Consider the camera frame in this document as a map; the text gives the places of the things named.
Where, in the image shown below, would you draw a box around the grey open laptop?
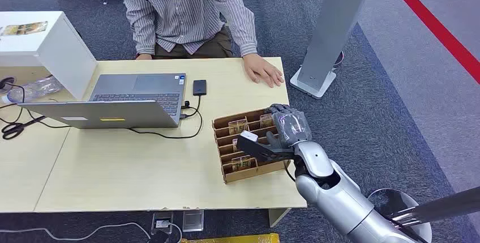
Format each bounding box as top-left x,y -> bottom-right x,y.
18,73 -> 187,130

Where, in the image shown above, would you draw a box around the floor socket box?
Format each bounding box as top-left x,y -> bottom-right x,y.
151,211 -> 174,235

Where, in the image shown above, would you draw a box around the clear plastic bottle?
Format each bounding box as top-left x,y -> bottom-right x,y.
1,75 -> 63,104

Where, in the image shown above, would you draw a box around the white floor cable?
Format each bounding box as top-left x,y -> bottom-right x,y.
0,221 -> 183,243

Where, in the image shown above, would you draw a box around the brown slotted card tray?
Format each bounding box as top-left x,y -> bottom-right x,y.
212,108 -> 292,185

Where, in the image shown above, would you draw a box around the black drive cable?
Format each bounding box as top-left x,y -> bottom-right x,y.
126,95 -> 204,140

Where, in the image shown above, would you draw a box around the black round object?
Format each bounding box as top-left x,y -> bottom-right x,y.
0,76 -> 17,95

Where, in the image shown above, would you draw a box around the black bracket pale wrist camera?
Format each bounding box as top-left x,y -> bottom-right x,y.
236,130 -> 297,164

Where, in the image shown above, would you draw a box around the thin black cable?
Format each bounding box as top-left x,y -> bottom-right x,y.
0,81 -> 72,130

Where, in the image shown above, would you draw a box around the chrome stanchion pole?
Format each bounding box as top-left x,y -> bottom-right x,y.
389,186 -> 480,228

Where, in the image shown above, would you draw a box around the silver pillar with white base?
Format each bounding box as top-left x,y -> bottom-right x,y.
289,0 -> 376,101

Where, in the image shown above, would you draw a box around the yellow flat package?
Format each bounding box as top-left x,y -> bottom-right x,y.
181,233 -> 281,243

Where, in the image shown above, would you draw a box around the chrome stanchion base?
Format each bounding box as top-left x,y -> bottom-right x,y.
367,187 -> 433,243

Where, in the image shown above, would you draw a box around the black external drive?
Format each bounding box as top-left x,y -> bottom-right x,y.
192,79 -> 208,97

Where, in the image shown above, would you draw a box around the red barrier belt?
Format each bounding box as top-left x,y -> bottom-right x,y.
379,0 -> 480,85

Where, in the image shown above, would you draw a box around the pale desk leg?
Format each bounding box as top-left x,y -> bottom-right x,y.
268,207 -> 292,228

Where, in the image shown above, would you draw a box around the metal floor plate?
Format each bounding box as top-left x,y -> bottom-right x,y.
182,210 -> 205,233

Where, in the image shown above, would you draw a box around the black scissors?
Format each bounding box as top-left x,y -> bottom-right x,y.
1,115 -> 48,141

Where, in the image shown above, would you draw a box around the white box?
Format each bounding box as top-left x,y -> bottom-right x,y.
0,10 -> 98,101

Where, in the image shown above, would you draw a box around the person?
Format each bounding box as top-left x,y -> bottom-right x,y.
112,0 -> 285,88

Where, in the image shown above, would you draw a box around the person's left hand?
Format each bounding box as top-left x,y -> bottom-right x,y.
242,53 -> 285,88

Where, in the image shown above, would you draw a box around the black robot wrist cable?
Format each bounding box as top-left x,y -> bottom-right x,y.
284,160 -> 298,183

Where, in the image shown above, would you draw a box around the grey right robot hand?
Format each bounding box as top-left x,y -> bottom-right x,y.
264,103 -> 313,150

